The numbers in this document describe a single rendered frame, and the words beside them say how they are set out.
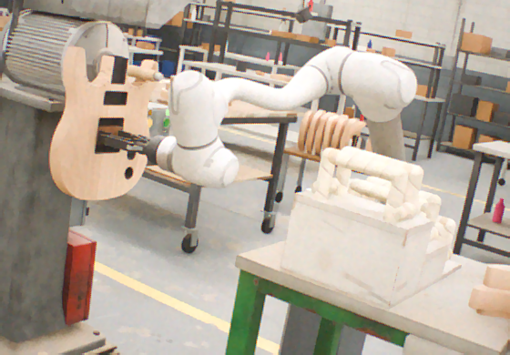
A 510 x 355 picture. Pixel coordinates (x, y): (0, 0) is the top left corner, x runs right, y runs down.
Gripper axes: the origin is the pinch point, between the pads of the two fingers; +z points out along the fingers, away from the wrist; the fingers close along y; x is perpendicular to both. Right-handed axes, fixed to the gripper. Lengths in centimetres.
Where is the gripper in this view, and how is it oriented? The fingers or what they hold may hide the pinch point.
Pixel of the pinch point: (110, 136)
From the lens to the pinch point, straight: 195.8
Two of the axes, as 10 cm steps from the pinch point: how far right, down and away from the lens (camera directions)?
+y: 5.5, -0.5, 8.4
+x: 1.7, -9.7, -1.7
